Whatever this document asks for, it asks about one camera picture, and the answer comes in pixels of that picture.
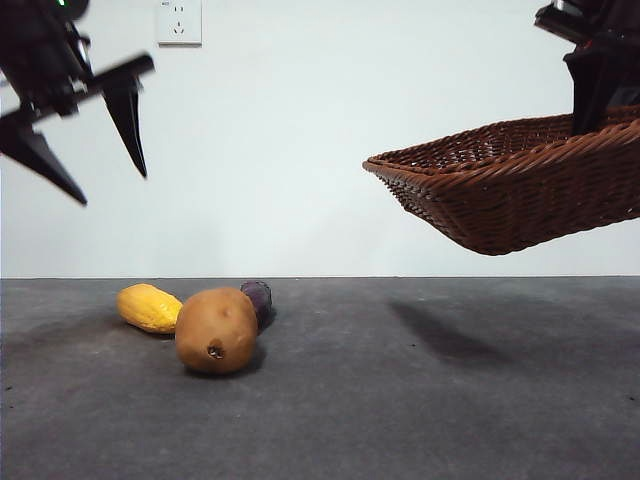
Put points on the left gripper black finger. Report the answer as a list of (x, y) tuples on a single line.
[(35, 155), (127, 120)]

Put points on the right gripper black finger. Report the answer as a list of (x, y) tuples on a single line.
[(614, 85), (587, 90)]

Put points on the brown wicker basket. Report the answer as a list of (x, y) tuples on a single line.
[(525, 200)]

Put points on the yellow vegetable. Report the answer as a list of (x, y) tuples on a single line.
[(145, 307)]

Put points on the brown potato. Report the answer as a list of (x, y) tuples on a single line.
[(215, 325)]

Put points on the purple eggplant with green stem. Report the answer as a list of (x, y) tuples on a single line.
[(262, 300)]

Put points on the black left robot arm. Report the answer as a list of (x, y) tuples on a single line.
[(25, 12)]

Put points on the white wall socket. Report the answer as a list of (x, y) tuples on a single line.
[(180, 25)]

